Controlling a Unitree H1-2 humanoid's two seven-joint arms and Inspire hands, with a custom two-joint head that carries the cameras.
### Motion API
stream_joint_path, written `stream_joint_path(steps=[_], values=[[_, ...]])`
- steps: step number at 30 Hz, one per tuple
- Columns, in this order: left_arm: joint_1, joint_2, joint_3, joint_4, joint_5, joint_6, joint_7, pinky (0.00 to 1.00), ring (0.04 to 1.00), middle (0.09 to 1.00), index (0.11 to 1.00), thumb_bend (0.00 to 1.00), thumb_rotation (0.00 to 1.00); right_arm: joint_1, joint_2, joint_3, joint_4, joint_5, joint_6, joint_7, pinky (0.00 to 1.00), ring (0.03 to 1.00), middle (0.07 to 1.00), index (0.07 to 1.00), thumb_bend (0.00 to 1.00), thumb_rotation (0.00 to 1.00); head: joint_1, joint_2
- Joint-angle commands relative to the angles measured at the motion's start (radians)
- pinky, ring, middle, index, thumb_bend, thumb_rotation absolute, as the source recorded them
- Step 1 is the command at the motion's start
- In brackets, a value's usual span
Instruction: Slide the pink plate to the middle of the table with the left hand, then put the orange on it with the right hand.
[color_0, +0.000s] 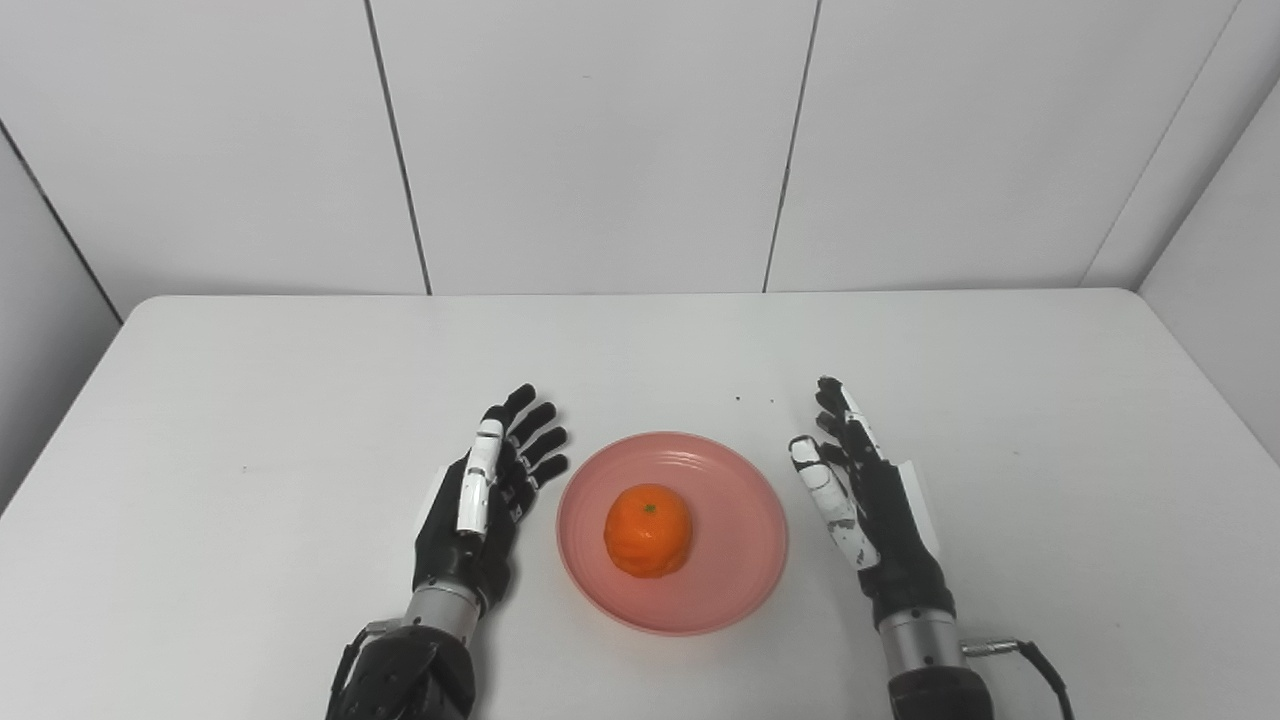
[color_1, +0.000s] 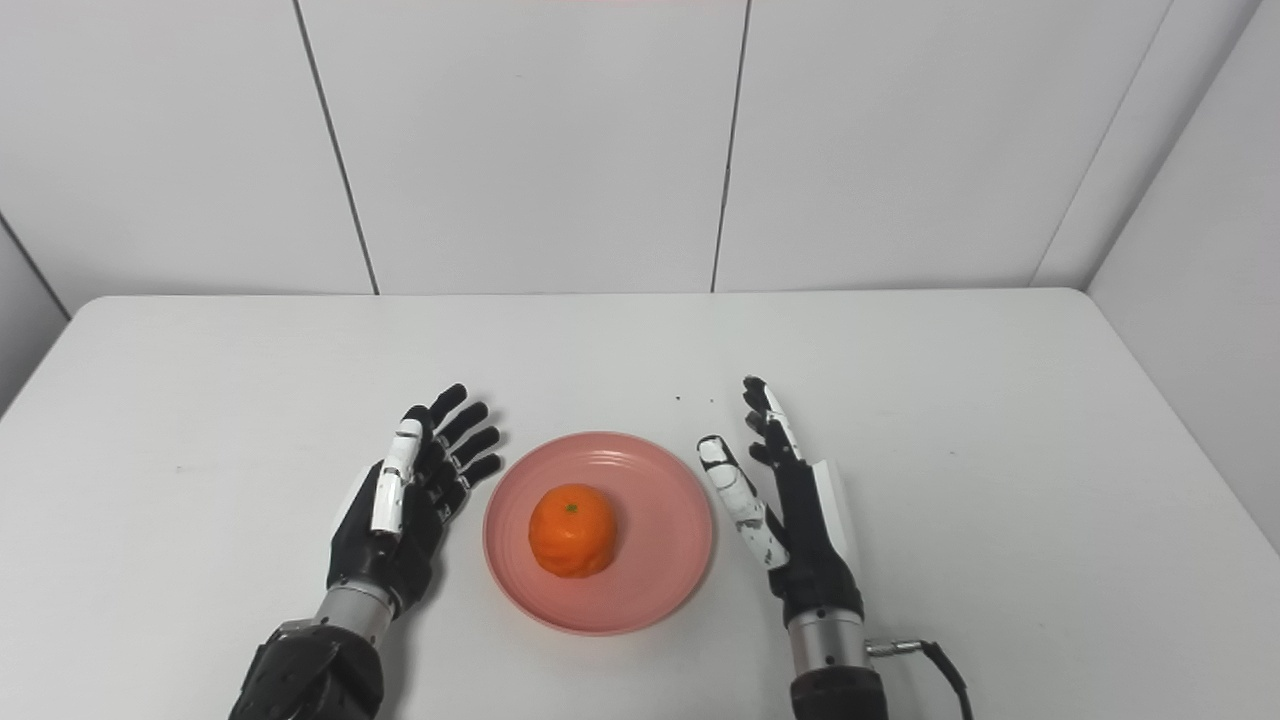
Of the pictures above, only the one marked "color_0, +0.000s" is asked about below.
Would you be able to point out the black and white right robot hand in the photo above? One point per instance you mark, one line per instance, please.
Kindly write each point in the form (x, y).
(890, 540)

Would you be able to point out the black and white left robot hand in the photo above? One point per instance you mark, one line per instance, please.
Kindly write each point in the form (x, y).
(470, 540)

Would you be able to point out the pink round plate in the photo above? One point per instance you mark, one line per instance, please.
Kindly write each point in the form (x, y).
(735, 540)

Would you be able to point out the orange fruit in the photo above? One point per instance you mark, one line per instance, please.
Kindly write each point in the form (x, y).
(648, 530)

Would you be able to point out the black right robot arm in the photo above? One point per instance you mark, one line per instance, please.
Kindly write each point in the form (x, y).
(930, 670)

